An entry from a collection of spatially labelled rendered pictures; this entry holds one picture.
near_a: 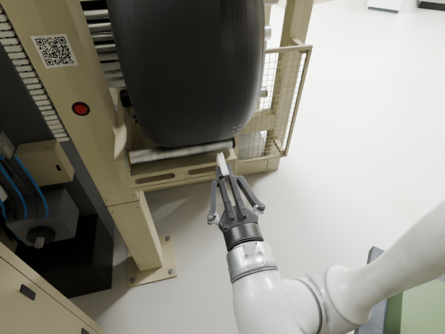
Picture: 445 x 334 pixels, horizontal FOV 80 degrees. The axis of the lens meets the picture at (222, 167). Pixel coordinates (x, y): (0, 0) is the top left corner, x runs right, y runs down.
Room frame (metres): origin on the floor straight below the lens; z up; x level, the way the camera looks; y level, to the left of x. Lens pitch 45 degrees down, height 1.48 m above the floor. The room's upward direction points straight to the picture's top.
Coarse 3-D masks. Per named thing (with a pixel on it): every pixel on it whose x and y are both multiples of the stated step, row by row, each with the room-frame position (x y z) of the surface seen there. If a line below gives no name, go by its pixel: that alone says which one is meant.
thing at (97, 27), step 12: (96, 0) 1.17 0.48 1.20; (84, 12) 1.04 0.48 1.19; (96, 12) 1.05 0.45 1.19; (96, 24) 1.04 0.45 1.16; (108, 24) 1.05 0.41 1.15; (96, 36) 1.04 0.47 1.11; (108, 36) 1.05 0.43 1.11; (96, 48) 1.03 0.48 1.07; (108, 48) 1.04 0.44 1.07; (108, 60) 1.16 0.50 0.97; (108, 72) 1.05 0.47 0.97; (120, 72) 1.05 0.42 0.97; (108, 84) 1.03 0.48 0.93; (120, 84) 1.04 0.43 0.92
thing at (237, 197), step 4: (232, 176) 0.41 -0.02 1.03; (232, 180) 0.40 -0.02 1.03; (232, 184) 0.39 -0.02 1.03; (236, 184) 0.39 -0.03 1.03; (232, 188) 0.38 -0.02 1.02; (236, 188) 0.38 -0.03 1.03; (232, 192) 0.38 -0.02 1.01; (236, 192) 0.37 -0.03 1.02; (236, 196) 0.36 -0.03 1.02; (240, 196) 0.36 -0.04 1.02; (236, 200) 0.35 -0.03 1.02; (240, 200) 0.35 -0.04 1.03; (236, 204) 0.35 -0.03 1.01; (240, 204) 0.34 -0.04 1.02; (240, 208) 0.33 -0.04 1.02; (244, 208) 0.33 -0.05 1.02; (240, 212) 0.32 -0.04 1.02; (244, 212) 0.32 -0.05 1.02; (244, 216) 0.31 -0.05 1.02
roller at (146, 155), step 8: (192, 144) 0.65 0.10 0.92; (200, 144) 0.65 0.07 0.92; (208, 144) 0.65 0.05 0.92; (216, 144) 0.66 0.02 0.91; (224, 144) 0.66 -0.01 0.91; (232, 144) 0.67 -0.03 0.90; (128, 152) 0.62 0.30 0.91; (136, 152) 0.61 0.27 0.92; (144, 152) 0.61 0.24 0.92; (152, 152) 0.61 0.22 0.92; (160, 152) 0.62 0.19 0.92; (168, 152) 0.62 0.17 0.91; (176, 152) 0.62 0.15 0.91; (184, 152) 0.63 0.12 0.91; (192, 152) 0.63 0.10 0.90; (200, 152) 0.64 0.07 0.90; (208, 152) 0.65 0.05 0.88; (128, 160) 0.59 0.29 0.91; (136, 160) 0.59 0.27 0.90; (144, 160) 0.60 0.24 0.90; (152, 160) 0.61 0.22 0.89
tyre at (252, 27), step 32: (128, 0) 0.53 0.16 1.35; (160, 0) 0.54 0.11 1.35; (192, 0) 0.55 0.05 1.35; (224, 0) 0.56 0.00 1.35; (256, 0) 0.60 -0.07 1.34; (128, 32) 0.52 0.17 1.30; (160, 32) 0.51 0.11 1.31; (192, 32) 0.52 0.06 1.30; (224, 32) 0.54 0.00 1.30; (256, 32) 0.57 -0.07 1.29; (128, 64) 0.51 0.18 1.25; (160, 64) 0.49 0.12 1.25; (192, 64) 0.51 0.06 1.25; (224, 64) 0.52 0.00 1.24; (256, 64) 0.55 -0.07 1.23; (160, 96) 0.49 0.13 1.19; (192, 96) 0.50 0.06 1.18; (224, 96) 0.52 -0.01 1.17; (256, 96) 0.57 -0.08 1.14; (160, 128) 0.50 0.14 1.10; (192, 128) 0.52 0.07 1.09; (224, 128) 0.54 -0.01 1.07
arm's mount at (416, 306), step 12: (420, 288) 0.27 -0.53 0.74; (432, 288) 0.27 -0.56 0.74; (444, 288) 0.27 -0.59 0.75; (396, 300) 0.25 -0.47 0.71; (408, 300) 0.24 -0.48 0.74; (420, 300) 0.24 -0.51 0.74; (432, 300) 0.24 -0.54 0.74; (444, 300) 0.24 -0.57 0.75; (396, 312) 0.22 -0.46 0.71; (408, 312) 0.21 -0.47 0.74; (420, 312) 0.21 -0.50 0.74; (432, 312) 0.21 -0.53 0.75; (444, 312) 0.21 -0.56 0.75; (396, 324) 0.19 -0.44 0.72; (408, 324) 0.18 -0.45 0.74; (420, 324) 0.18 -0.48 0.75; (432, 324) 0.18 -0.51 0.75; (444, 324) 0.18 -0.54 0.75
